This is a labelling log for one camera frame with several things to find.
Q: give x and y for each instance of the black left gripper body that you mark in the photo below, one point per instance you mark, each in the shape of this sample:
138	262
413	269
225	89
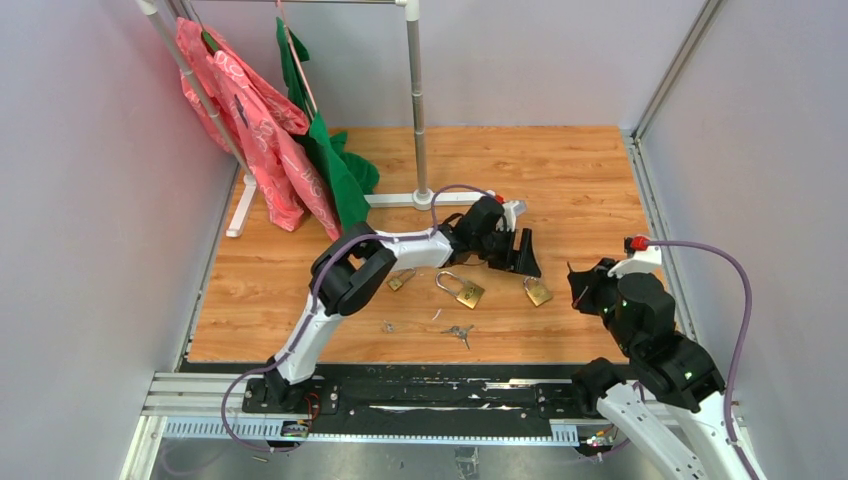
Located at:
497	248

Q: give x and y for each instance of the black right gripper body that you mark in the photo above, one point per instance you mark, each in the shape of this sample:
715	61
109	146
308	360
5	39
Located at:
597	295

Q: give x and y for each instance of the small brass padlock with key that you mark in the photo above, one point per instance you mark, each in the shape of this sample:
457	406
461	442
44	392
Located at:
400	278

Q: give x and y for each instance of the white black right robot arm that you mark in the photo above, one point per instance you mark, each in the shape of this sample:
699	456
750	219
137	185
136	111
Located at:
674	413

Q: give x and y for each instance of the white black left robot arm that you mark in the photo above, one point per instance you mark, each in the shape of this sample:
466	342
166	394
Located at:
347	275

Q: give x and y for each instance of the silver key bunch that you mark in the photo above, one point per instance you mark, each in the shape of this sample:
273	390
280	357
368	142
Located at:
461	333

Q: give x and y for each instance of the green garment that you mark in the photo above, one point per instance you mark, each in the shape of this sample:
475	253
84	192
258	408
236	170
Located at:
349	176

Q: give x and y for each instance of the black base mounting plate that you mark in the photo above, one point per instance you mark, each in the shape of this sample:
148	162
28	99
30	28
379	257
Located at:
434	399

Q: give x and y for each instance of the pink patterned garment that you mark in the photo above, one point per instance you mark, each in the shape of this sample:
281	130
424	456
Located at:
264	124

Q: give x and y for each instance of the white metal clothes rack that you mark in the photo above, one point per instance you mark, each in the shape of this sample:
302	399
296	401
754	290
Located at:
422	198

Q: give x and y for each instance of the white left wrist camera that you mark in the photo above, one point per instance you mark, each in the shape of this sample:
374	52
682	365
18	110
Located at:
512	211

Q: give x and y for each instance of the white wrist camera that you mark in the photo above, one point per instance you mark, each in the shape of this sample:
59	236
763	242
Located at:
641	257
512	211

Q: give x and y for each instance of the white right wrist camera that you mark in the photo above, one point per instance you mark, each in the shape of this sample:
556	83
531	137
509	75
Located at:
641	257

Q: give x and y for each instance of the slotted grey cable duct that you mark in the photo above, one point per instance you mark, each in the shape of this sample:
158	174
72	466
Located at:
280	430

